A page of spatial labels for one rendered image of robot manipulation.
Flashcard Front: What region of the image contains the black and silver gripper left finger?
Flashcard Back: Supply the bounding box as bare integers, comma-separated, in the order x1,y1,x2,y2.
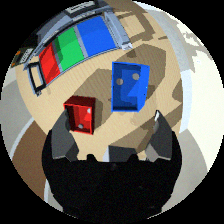
42,108,79,194

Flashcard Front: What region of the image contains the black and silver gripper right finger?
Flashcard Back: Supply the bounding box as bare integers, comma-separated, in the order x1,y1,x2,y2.
145,110,182,195

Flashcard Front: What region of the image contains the red plastic bin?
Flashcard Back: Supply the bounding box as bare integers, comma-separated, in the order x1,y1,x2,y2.
63,95,96,135

